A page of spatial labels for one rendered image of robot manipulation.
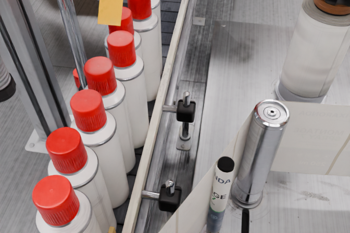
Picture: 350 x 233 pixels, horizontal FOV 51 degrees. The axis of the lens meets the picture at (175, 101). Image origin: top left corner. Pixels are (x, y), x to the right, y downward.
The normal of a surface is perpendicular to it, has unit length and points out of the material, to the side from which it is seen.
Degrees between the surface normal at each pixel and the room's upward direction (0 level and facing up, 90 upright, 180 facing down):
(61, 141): 3
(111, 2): 45
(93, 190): 90
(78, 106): 2
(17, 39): 90
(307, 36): 87
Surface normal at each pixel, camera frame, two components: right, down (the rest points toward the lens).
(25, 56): -0.15, 0.74
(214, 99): 0.00, -0.66
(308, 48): -0.68, 0.57
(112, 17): -0.11, 0.06
